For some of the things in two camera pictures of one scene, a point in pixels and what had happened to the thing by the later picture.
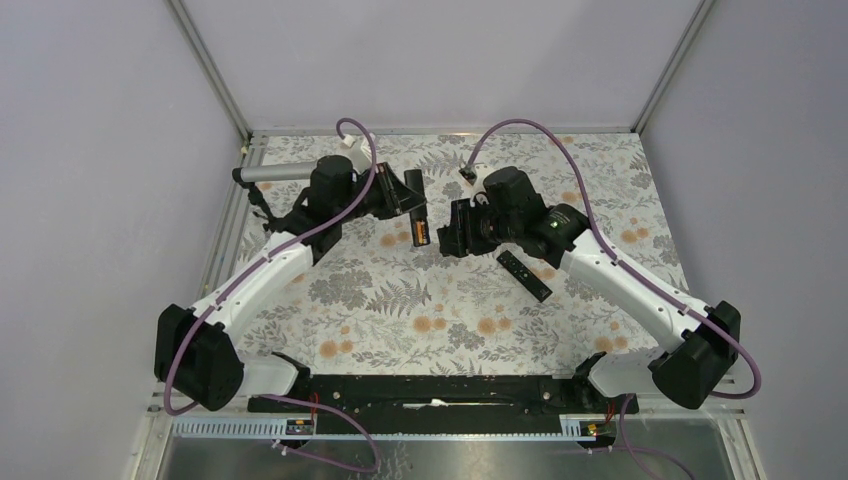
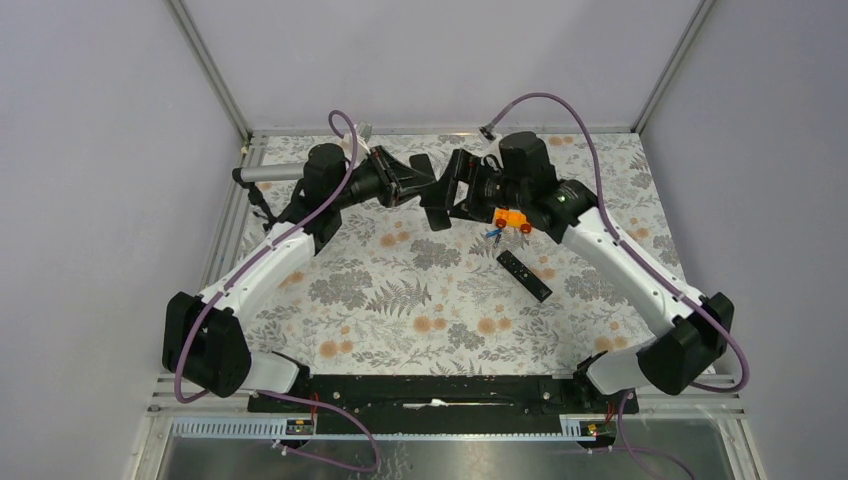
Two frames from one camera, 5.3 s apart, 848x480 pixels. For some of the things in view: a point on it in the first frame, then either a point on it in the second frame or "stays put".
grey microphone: x=275 y=172 stays put
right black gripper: x=456 y=241 → x=468 y=168
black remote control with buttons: x=525 y=276 stays put
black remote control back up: x=414 y=177 → x=438 y=218
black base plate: x=454 y=404 stays put
